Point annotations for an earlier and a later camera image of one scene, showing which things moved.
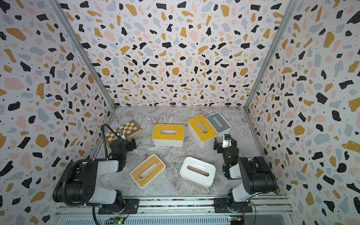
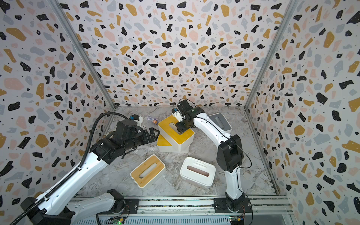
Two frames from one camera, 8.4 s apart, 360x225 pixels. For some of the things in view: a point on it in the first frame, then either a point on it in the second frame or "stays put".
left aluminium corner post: (57, 6) stays put
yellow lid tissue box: (148, 171) stays put
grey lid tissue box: (220, 125) stays put
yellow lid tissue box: (171, 135) to (163, 146)
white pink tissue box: (198, 172) stays put
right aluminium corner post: (291, 5) stays put
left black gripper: (130, 147) to (147, 139)
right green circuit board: (236, 220) stays put
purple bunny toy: (154, 120) stays put
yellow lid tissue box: (202, 131) to (168, 131)
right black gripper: (221, 148) to (180, 128)
